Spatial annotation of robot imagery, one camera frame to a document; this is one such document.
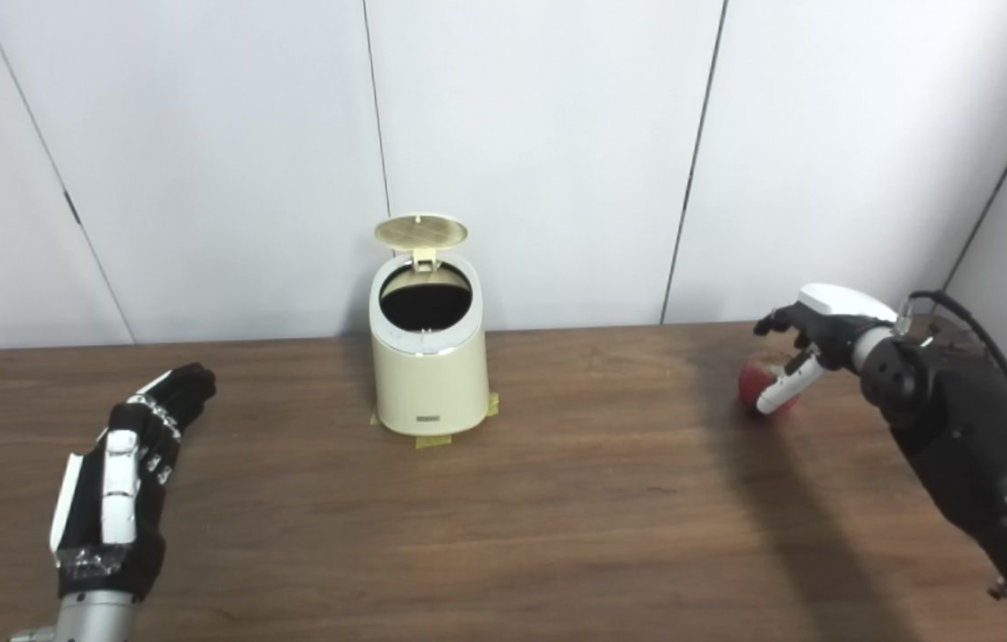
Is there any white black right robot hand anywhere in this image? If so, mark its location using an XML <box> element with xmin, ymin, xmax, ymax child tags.
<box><xmin>753</xmin><ymin>283</ymin><xmax>901</xmax><ymax>417</ymax></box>

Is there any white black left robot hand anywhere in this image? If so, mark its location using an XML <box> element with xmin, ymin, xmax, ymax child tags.
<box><xmin>49</xmin><ymin>362</ymin><xmax>218</xmax><ymax>600</ymax></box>

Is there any red apple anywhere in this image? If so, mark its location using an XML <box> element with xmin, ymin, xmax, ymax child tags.
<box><xmin>738</xmin><ymin>350</ymin><xmax>803</xmax><ymax>420</ymax></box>

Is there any cream-colored bin body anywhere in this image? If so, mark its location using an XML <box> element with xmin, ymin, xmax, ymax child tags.
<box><xmin>368</xmin><ymin>252</ymin><xmax>490</xmax><ymax>437</ymax></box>

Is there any round cream bin lid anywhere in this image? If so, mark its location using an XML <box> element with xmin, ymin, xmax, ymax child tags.
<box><xmin>374</xmin><ymin>213</ymin><xmax>470</xmax><ymax>273</ymax></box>

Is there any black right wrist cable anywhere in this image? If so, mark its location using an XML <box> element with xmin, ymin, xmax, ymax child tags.
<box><xmin>896</xmin><ymin>290</ymin><xmax>1007</xmax><ymax>402</ymax></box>

